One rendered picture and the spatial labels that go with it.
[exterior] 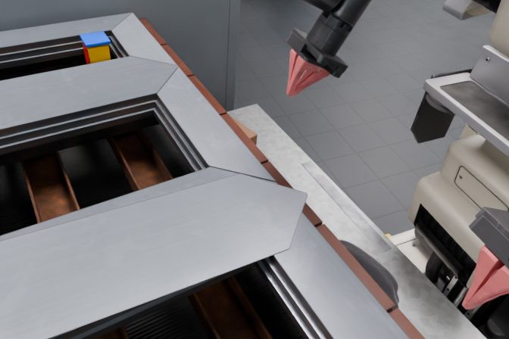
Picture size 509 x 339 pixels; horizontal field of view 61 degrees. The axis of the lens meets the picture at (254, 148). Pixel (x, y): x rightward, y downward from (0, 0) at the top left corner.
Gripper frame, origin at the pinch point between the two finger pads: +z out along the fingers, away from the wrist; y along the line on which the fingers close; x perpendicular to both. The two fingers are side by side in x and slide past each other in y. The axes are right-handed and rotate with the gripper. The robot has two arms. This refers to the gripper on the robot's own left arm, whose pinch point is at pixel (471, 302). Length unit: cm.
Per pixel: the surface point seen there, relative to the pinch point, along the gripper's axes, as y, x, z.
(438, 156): -101, 161, 30
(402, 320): -6.6, 9.7, 14.2
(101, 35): -94, -19, 22
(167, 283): -21.9, -19.2, 24.7
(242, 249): -23.7, -8.6, 19.3
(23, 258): -33, -35, 33
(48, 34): -103, -28, 29
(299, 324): -11.3, -3.5, 20.4
